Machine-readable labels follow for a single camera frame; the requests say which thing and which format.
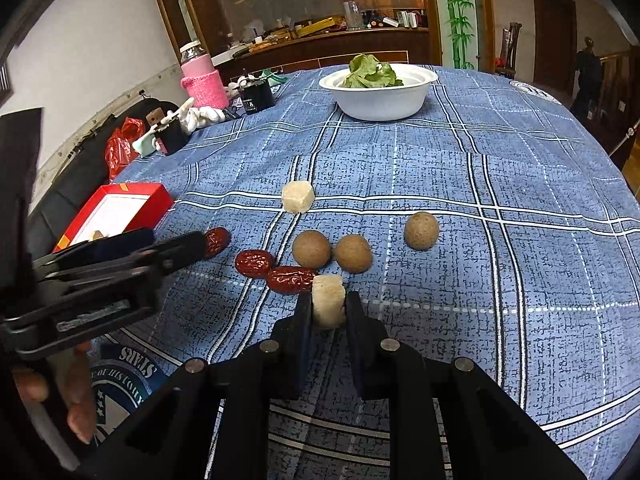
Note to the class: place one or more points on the mint green cloth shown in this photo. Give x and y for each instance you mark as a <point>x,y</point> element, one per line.
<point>145,142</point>

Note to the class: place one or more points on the red box with white inside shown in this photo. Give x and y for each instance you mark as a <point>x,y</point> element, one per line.
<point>150,197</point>

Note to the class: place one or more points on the wood framed glass partition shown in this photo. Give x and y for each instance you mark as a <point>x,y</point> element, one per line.
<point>250,0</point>

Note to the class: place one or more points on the bottle with pink knit sleeve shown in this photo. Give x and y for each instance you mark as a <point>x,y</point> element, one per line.
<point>202,80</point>

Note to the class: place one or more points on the glass jar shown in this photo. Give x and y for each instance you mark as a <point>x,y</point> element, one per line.
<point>352,15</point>

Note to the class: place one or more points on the white gloves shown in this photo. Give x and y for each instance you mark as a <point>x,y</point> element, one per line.
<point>202,116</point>

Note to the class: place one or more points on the bamboo painted panel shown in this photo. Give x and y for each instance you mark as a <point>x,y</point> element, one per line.
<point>457,10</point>

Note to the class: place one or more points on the wooden chair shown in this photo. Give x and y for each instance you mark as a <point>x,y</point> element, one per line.
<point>510,45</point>

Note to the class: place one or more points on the wooden counter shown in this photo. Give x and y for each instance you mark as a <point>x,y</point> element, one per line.
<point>325,45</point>

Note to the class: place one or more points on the brown kiwi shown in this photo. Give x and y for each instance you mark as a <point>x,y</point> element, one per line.
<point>311,248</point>
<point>353,253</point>
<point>421,230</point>

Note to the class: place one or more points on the red plastic bag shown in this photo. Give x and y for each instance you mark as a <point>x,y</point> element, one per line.
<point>120,145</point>

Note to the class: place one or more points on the black sofa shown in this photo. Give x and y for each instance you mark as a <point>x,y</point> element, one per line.
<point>65,180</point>

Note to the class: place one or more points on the white bowl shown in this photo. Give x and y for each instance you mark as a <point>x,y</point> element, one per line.
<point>380,102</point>

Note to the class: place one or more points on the yellow box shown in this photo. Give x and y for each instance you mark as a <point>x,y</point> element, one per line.
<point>316,25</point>

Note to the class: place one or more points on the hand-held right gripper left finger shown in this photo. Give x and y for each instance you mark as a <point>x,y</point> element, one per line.
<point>302,325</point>

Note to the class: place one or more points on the red cloth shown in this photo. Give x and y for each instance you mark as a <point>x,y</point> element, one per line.
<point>500,64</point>

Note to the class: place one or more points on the brown wooden door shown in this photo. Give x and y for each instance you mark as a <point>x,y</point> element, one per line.
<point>552,35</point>

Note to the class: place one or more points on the small black box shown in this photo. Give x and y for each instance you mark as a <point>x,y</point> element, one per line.
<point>255,97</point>

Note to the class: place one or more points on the green lettuce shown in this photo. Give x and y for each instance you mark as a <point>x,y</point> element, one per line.
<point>372,72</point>

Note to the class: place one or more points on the person's left hand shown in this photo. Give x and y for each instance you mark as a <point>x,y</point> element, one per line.
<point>80,395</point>

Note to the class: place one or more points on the green patterned cloth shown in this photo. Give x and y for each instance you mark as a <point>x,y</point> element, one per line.
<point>267,77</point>

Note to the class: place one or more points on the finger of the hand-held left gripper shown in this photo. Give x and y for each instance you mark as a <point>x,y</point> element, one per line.
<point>175,255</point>
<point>120,241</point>

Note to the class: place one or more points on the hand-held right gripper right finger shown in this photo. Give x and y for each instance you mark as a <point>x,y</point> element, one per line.
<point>357,332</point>

